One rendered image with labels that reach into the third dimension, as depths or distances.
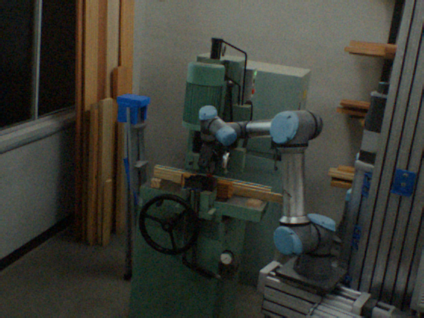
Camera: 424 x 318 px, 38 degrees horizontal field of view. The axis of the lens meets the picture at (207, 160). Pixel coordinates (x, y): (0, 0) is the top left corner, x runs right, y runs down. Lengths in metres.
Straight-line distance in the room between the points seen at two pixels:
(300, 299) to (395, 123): 0.77
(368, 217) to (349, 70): 2.76
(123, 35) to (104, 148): 0.94
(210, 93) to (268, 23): 2.39
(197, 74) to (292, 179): 0.82
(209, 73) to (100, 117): 1.53
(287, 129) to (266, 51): 3.02
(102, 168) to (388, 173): 2.38
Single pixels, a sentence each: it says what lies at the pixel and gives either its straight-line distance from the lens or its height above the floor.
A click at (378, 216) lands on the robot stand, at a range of 2.49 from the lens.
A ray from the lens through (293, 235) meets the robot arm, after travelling 2.27.
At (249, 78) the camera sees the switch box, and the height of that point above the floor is 1.43.
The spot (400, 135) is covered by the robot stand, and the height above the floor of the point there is 1.40.
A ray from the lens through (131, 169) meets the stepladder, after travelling 3.78.
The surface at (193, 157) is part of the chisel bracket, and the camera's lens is 2.97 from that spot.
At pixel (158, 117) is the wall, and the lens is 5.54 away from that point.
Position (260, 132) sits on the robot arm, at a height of 1.30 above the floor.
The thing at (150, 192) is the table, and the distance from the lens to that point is 2.96.
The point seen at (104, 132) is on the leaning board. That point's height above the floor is 0.82.
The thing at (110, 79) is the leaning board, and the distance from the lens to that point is 4.60.
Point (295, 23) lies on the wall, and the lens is 5.16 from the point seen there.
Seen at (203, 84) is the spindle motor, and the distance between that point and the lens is 2.85.
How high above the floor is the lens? 1.85
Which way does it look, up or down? 16 degrees down
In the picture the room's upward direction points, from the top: 7 degrees clockwise
